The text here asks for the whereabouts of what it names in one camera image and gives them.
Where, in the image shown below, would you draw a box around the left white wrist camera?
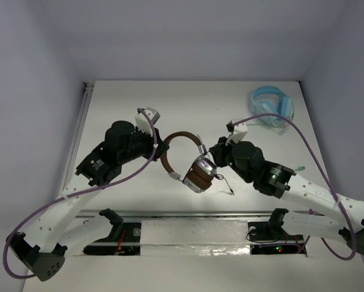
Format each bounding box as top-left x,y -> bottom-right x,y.
135,107 -> 160,135

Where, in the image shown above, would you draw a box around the brown silver headphones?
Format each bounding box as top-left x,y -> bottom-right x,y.
160,131 -> 218,193

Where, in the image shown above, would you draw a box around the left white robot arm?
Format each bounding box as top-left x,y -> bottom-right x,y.
2,113 -> 169,282

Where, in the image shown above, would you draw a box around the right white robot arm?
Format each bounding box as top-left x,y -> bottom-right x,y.
210,137 -> 364,256

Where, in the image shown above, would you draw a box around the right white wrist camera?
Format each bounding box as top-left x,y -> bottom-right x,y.
225,118 -> 248,146

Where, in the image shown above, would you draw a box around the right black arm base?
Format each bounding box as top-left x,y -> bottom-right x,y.
246,208 -> 289,243

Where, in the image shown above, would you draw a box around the light blue headphones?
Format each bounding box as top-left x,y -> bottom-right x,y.
249,85 -> 295,129

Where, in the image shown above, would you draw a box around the purple cable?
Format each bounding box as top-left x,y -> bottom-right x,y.
236,113 -> 358,260
3,108 -> 158,279

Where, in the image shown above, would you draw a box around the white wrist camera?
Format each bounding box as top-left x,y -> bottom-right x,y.
225,118 -> 248,146
135,107 -> 160,135

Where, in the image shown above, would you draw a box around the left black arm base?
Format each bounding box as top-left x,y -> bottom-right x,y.
83,209 -> 123,245

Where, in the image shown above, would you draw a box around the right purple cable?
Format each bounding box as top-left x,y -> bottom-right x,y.
236,113 -> 358,260

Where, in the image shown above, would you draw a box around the aluminium rail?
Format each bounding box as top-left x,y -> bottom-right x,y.
72,80 -> 276,218

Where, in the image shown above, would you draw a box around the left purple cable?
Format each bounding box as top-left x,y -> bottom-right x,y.
3,108 -> 158,279

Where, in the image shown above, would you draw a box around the thin black headphone cable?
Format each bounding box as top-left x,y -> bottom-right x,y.
213,173 -> 236,196

